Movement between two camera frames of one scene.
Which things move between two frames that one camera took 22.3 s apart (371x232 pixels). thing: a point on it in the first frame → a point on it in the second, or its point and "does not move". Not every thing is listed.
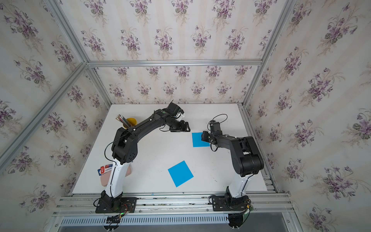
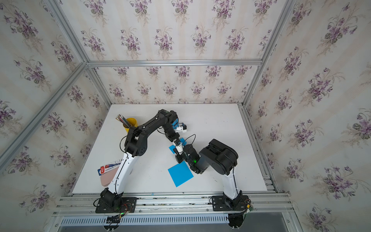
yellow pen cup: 132,121 does not move
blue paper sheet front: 180,173 does not move
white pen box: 105,169 does not move
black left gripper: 181,128 → 176,136
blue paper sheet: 197,141 → 171,147
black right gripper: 204,136 → 177,158
